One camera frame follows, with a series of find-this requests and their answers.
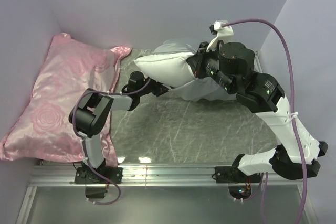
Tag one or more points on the aluminium mounting rail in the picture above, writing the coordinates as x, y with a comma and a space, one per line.
180, 193

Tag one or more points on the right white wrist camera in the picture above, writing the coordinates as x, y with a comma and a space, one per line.
221, 32

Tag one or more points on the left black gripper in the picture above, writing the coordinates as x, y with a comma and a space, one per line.
160, 88

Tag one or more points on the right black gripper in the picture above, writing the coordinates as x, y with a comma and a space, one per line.
197, 61

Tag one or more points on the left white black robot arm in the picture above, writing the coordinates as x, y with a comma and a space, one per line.
90, 113

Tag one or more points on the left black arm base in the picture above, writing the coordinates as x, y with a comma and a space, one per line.
98, 182

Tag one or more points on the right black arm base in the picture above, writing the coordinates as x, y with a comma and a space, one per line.
241, 187

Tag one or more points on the pink satin rose pillow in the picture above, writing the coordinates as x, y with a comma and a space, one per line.
43, 130

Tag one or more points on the grey satin pillowcase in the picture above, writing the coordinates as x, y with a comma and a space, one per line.
197, 89

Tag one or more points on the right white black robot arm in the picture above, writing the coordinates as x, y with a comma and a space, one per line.
266, 99

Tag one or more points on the white pillow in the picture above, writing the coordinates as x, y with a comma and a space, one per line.
169, 69

